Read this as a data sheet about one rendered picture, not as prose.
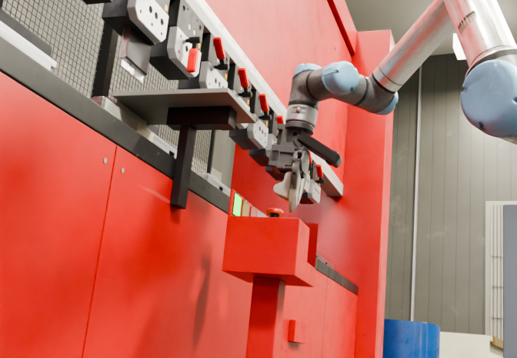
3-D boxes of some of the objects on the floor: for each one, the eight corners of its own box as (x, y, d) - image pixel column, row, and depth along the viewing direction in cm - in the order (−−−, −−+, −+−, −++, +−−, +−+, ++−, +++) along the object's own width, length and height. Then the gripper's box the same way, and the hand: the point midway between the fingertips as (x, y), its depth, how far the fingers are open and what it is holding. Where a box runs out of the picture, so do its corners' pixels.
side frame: (369, 478, 309) (391, 29, 372) (200, 452, 337) (247, 38, 400) (378, 472, 332) (396, 49, 395) (218, 447, 360) (260, 56, 423)
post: (34, 481, 233) (121, -26, 287) (22, 480, 234) (111, -25, 289) (42, 480, 237) (128, -19, 292) (31, 477, 239) (118, -19, 293)
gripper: (284, 131, 168) (269, 212, 163) (275, 118, 160) (259, 204, 155) (317, 133, 166) (303, 217, 161) (310, 121, 157) (295, 209, 152)
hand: (294, 207), depth 157 cm, fingers closed
